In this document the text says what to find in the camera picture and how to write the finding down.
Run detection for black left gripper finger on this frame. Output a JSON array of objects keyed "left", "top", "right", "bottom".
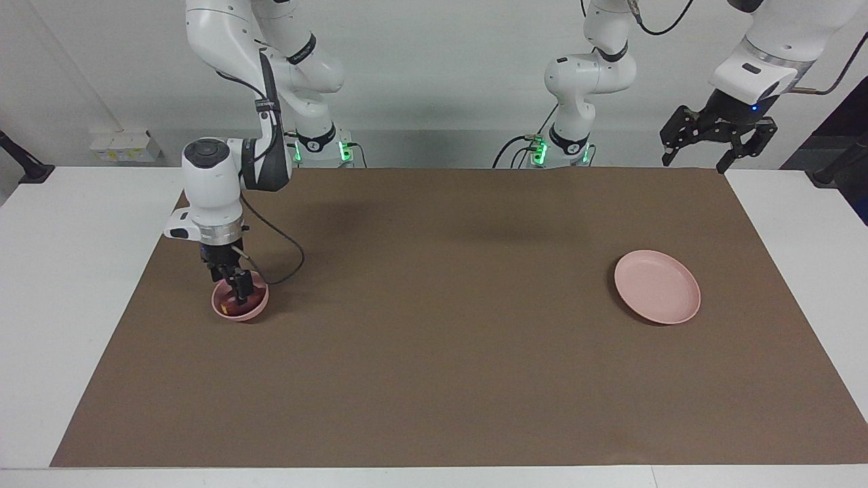
[
  {"left": 715, "top": 116, "right": 779, "bottom": 176},
  {"left": 660, "top": 105, "right": 707, "bottom": 167}
]

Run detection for red apple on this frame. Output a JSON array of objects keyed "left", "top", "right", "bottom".
[{"left": 220, "top": 296, "right": 258, "bottom": 319}]

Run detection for pink bowl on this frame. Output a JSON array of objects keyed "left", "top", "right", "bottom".
[{"left": 212, "top": 270, "right": 271, "bottom": 323}]

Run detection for pink plate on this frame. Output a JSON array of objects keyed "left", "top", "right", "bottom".
[{"left": 613, "top": 249, "right": 702, "bottom": 325}]

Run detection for black clamp stand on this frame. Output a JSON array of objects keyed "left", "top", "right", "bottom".
[
  {"left": 0, "top": 129, "right": 56, "bottom": 186},
  {"left": 812, "top": 134, "right": 868, "bottom": 188}
]

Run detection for brown table mat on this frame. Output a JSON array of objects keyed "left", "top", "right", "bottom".
[{"left": 50, "top": 167, "right": 868, "bottom": 468}]

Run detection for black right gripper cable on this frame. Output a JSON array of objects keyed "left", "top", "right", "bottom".
[{"left": 216, "top": 51, "right": 307, "bottom": 286}]

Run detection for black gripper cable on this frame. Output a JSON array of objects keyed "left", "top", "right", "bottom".
[
  {"left": 216, "top": 51, "right": 307, "bottom": 286},
  {"left": 623, "top": 0, "right": 868, "bottom": 96}
]

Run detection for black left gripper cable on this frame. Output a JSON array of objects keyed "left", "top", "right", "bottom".
[{"left": 623, "top": 0, "right": 868, "bottom": 96}]

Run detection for white wall socket box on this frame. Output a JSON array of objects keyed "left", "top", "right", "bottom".
[{"left": 90, "top": 131, "right": 164, "bottom": 164}]

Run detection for black left arm base cable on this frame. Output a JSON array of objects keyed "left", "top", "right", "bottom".
[{"left": 492, "top": 105, "right": 558, "bottom": 169}]

